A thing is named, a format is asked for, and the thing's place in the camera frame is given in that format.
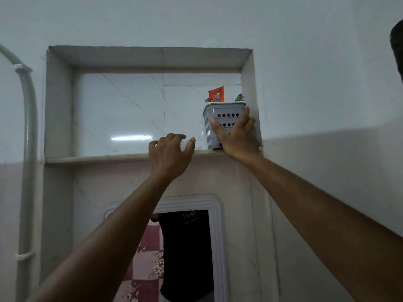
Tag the person's left forearm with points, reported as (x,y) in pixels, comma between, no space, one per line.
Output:
(104,245)

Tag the person's left hand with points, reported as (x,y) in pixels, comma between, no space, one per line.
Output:
(167,160)

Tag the person's right middle finger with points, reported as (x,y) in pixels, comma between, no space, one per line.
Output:
(251,124)

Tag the white pipe clamp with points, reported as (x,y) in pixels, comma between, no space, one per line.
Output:
(25,256)
(22,67)

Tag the marble wall niche shelf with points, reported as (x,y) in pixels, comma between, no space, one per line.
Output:
(126,110)

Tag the person's right hand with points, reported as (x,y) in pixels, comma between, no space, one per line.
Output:
(241,143)

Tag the white framed mirror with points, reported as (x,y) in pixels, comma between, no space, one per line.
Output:
(189,254)

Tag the person's left little finger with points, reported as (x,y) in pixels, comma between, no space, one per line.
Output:
(152,145)

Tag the colourful striped packet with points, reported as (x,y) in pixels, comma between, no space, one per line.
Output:
(240,97)

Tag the person's left middle finger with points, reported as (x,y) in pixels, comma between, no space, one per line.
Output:
(170,137)

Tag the person's right thumb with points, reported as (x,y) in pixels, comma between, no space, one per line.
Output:
(218,129)

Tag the person's left thumb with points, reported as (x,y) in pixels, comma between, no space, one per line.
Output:
(189,148)

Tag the white wall pipe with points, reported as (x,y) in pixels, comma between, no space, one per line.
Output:
(27,154)

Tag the person's right forearm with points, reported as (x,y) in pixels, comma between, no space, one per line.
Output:
(330,226)

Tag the orange packet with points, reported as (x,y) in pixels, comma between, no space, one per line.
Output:
(216,94)

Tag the grey perforated plastic basket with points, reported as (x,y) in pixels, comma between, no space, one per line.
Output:
(224,110)

